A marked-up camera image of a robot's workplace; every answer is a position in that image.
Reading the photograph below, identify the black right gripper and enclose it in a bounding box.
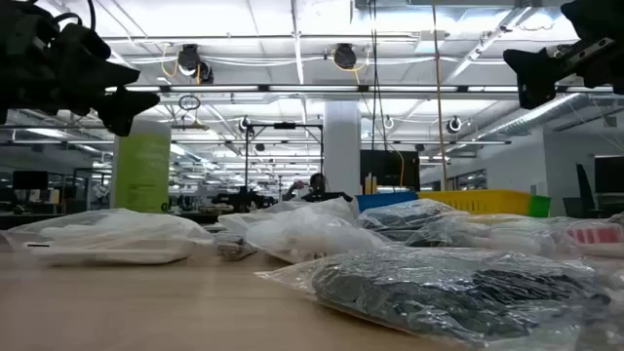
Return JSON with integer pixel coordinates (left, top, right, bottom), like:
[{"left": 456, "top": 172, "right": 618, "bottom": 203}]
[{"left": 503, "top": 0, "right": 624, "bottom": 110}]

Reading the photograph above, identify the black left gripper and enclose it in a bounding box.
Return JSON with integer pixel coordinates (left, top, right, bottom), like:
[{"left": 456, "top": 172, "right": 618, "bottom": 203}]
[{"left": 0, "top": 0, "right": 161, "bottom": 137}]

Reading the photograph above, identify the clear bag of white cotton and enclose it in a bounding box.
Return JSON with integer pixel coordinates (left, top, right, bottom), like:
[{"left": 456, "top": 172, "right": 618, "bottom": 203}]
[
  {"left": 0, "top": 208, "right": 215, "bottom": 267},
  {"left": 217, "top": 197, "right": 361, "bottom": 235},
  {"left": 243, "top": 204, "right": 394, "bottom": 265}
]

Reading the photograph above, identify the red striped toothbrush bag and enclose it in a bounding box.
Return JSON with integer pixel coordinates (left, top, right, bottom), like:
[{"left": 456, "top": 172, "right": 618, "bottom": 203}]
[{"left": 565, "top": 217, "right": 624, "bottom": 259}]

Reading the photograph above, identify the clear bag of toothbrushes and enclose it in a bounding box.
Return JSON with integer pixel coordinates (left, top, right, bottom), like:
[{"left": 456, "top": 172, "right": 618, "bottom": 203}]
[{"left": 407, "top": 213, "right": 581, "bottom": 258}]

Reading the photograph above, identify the clear bag of black pads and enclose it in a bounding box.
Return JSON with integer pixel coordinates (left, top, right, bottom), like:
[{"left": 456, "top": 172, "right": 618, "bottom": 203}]
[
  {"left": 355, "top": 198, "right": 470, "bottom": 244},
  {"left": 255, "top": 246, "right": 613, "bottom": 345}
]

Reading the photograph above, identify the green label wipes canister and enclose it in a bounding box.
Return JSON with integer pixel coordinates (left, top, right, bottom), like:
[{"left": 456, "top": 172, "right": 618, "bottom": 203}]
[{"left": 110, "top": 119, "right": 172, "bottom": 215}]

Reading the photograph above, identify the black computer monitor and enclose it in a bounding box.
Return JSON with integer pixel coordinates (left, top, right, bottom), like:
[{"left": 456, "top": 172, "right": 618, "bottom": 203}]
[
  {"left": 12, "top": 170, "right": 50, "bottom": 191},
  {"left": 594, "top": 155, "right": 624, "bottom": 194}
]

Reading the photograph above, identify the green plastic basket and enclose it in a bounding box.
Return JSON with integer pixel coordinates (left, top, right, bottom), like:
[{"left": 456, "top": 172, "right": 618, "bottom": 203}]
[{"left": 528, "top": 194, "right": 553, "bottom": 218}]

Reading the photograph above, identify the yellow plastic basket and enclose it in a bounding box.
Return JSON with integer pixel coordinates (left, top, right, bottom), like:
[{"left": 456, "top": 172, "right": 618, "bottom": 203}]
[{"left": 417, "top": 189, "right": 532, "bottom": 217}]

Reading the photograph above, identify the person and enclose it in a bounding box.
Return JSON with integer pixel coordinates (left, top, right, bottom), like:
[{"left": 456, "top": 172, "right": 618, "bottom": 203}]
[{"left": 281, "top": 173, "right": 329, "bottom": 204}]

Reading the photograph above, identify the blue plastic basket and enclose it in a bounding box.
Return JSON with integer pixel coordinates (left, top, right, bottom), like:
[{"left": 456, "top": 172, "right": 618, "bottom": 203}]
[{"left": 355, "top": 191, "right": 420, "bottom": 214}]

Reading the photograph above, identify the white square pillar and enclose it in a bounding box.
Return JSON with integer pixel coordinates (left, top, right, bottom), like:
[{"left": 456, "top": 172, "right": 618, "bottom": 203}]
[{"left": 323, "top": 100, "right": 363, "bottom": 199}]

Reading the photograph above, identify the silver ventilation duct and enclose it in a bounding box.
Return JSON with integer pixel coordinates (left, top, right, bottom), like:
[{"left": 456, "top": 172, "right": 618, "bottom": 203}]
[{"left": 477, "top": 92, "right": 594, "bottom": 141}]

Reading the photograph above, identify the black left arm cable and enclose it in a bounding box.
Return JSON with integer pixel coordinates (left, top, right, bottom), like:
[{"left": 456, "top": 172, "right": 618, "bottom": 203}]
[{"left": 52, "top": 0, "right": 98, "bottom": 31}]

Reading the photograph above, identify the black aluminium table frame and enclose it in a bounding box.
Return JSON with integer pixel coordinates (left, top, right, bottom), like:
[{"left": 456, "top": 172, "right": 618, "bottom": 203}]
[{"left": 0, "top": 213, "right": 114, "bottom": 230}]

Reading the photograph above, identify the black robot station frame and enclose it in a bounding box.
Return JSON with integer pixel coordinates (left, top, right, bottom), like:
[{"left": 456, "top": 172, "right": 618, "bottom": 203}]
[{"left": 243, "top": 121, "right": 326, "bottom": 202}]

